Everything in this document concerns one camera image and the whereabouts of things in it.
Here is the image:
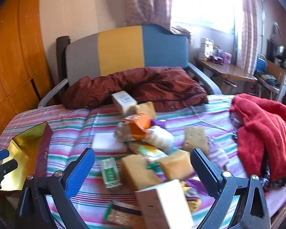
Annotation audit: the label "black rolled mat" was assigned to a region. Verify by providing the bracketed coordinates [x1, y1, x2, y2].
[56, 36, 70, 82]

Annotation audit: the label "purple snack packet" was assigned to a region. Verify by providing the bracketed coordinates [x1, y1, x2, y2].
[151, 119, 166, 129]

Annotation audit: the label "grey yellow blue chair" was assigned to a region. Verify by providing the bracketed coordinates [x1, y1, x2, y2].
[38, 25, 222, 108]

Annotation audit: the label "yellow plush toy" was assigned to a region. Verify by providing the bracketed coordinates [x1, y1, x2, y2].
[180, 181, 201, 213]

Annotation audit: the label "floral curtain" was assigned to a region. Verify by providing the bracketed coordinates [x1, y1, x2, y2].
[124, 0, 172, 30]

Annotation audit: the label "green white small box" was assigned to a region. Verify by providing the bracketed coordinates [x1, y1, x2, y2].
[100, 157, 122, 189]

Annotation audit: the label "white storage boxes on desk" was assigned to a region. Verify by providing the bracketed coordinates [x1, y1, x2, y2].
[199, 37, 214, 60]

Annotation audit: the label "yellow corn snack packet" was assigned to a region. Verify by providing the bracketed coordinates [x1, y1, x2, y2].
[128, 141, 168, 163]

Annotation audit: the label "wooden side desk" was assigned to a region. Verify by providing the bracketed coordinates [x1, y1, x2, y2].
[194, 58, 257, 95]

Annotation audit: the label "large white perfume box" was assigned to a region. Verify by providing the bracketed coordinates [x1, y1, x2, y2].
[135, 179, 195, 229]

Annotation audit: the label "yellow sponge with holes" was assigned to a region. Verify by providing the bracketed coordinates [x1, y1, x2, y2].
[183, 127, 209, 155]

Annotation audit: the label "pink fuzzy sock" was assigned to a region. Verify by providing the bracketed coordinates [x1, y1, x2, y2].
[207, 136, 229, 171]

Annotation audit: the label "red fleece blanket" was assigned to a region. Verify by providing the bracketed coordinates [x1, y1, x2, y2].
[229, 94, 286, 181]

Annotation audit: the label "orange snack bag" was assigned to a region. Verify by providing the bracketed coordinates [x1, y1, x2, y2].
[114, 113, 151, 142]

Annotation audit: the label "gold tin box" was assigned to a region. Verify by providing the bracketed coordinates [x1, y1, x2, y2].
[1, 122, 53, 192]

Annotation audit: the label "wooden wardrobe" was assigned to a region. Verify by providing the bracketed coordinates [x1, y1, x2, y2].
[0, 0, 54, 135]

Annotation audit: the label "maroon jacket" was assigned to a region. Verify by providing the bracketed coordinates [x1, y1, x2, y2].
[62, 67, 208, 112]

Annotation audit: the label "white carton box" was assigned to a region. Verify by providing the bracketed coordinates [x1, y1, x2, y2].
[112, 90, 137, 116]

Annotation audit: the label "cardboard box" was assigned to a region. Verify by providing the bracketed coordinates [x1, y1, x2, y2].
[265, 60, 285, 84]

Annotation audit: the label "cracker packet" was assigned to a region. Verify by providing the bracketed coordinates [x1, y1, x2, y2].
[104, 201, 146, 229]

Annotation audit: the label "white sock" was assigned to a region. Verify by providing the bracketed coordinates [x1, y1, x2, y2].
[145, 126, 174, 153]

